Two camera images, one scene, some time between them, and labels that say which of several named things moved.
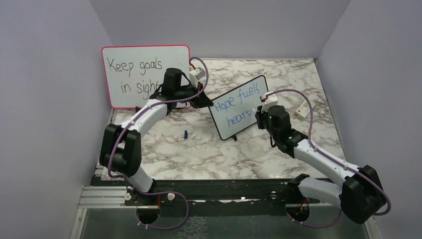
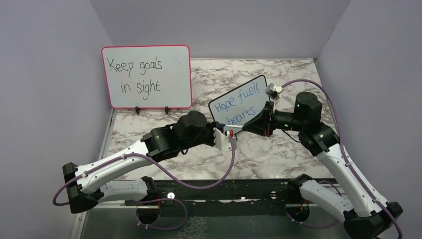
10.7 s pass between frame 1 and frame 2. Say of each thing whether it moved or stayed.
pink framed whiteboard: stayed
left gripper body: moved
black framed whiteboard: stayed
